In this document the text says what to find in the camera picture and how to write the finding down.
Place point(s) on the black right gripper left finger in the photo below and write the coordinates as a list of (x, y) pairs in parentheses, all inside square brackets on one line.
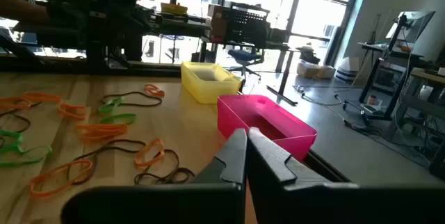
[(229, 168)]

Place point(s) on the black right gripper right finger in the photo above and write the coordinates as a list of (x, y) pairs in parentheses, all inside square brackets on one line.
[(271, 168)]

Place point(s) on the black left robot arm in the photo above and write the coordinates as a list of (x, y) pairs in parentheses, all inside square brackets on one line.
[(104, 18)]

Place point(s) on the pink plastic basket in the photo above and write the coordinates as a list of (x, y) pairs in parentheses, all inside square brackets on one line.
[(299, 144)]

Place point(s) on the yellow plastic basket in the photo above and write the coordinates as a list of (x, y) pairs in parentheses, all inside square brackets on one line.
[(205, 92)]

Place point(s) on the blue office chair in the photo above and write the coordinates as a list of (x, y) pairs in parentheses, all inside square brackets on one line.
[(243, 56)]

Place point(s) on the black office desk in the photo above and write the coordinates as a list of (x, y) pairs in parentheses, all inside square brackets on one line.
[(278, 45)]

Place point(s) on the white striped box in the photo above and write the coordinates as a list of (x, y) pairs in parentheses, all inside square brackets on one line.
[(347, 71)]

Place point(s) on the black perforated crate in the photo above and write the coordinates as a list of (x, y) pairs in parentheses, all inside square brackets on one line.
[(243, 27)]

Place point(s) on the cardboard box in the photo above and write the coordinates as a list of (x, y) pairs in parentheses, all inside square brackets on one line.
[(216, 22)]

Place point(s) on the yellow desk item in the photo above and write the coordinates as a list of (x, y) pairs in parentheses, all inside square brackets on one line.
[(174, 9)]

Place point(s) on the wooden top desk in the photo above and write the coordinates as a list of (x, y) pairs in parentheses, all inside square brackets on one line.
[(427, 76)]

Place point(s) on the monitor on stand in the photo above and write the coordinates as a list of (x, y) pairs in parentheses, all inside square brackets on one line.
[(413, 25)]

